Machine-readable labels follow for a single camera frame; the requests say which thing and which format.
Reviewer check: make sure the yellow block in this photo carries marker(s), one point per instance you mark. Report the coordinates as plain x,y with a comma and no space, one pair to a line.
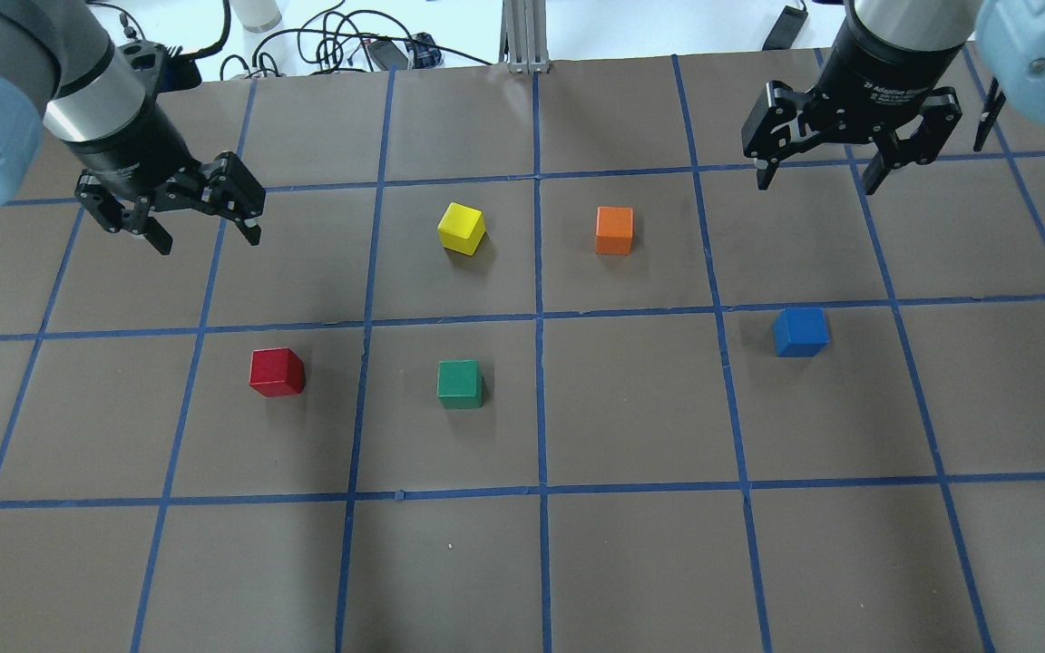
461,229

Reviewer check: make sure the red block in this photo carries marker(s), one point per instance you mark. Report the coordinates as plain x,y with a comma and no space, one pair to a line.
277,372

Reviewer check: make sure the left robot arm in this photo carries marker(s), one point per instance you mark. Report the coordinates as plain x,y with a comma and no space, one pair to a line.
61,72

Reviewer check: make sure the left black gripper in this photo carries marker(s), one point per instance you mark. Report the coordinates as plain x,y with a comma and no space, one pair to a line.
134,151

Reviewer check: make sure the blue block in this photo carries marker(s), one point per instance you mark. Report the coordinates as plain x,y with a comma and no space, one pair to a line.
800,332

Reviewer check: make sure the green block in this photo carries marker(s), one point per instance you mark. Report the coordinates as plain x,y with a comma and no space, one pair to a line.
460,384

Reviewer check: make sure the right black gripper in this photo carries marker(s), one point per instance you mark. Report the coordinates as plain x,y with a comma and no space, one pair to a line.
881,68

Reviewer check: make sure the orange block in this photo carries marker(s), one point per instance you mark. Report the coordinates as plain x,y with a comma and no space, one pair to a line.
614,231

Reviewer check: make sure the aluminium frame post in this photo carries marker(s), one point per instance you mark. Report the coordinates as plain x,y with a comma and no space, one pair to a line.
523,43

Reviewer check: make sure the black power adapter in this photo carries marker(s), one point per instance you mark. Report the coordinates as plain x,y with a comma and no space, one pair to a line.
386,55

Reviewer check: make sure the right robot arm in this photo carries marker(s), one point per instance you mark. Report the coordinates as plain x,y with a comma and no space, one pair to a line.
1010,35

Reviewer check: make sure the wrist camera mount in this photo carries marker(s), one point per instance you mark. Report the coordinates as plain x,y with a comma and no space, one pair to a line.
163,69
991,110

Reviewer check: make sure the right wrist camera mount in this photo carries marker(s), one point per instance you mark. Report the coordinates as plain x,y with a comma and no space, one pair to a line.
991,110

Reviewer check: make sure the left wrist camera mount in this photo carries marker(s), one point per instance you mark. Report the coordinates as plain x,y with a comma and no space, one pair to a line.
163,69

